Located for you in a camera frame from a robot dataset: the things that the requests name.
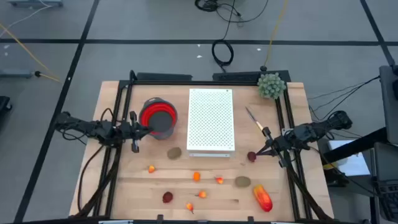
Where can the grey stand base bar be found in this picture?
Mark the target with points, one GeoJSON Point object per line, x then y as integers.
{"type": "Point", "coordinates": [15, 73]}
{"type": "Point", "coordinates": [34, 3]}

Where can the red yellow toy mango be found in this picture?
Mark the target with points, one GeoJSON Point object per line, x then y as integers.
{"type": "Point", "coordinates": [263, 198]}

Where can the dark red toy plum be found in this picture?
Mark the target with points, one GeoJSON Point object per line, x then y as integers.
{"type": "Point", "coordinates": [167, 197]}
{"type": "Point", "coordinates": [251, 157]}

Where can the white perforated metal shelf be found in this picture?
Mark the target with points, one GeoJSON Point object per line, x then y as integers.
{"type": "Point", "coordinates": [211, 121]}

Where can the orange toy mandarin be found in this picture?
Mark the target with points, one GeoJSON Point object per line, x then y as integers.
{"type": "Point", "coordinates": [196, 176]}

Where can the black rectangular box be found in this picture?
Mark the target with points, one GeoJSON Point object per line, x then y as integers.
{"type": "Point", "coordinates": [164, 76]}

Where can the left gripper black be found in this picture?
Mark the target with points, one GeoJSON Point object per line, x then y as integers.
{"type": "Point", "coordinates": [135, 146]}

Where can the white paper sheet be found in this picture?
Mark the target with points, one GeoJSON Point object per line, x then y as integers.
{"type": "Point", "coordinates": [354, 165]}

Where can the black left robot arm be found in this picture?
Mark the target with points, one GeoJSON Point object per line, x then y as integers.
{"type": "Point", "coordinates": [93, 127]}

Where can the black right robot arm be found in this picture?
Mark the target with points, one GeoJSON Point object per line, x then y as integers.
{"type": "Point", "coordinates": [311, 132]}

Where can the red collapsible bowl grey rim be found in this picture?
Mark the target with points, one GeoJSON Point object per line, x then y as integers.
{"type": "Point", "coordinates": [160, 123]}

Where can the black keyboard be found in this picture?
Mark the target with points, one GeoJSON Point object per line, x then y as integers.
{"type": "Point", "coordinates": [388, 199]}

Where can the green artificial potted plant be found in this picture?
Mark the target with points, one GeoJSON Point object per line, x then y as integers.
{"type": "Point", "coordinates": [271, 86]}

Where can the black aluminium table frame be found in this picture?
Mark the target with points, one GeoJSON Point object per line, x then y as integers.
{"type": "Point", "coordinates": [202, 83]}

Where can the black chair base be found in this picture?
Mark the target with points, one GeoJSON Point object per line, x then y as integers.
{"type": "Point", "coordinates": [3, 104]}

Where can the black table clamp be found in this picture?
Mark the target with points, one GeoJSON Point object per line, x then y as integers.
{"type": "Point", "coordinates": [160, 218]}
{"type": "Point", "coordinates": [250, 219]}

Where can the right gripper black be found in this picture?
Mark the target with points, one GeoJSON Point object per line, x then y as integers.
{"type": "Point", "coordinates": [280, 144]}

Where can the small orange toy pear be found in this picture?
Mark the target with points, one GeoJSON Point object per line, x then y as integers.
{"type": "Point", "coordinates": [189, 206]}
{"type": "Point", "coordinates": [202, 194]}
{"type": "Point", "coordinates": [219, 180]}
{"type": "Point", "coordinates": [151, 169]}

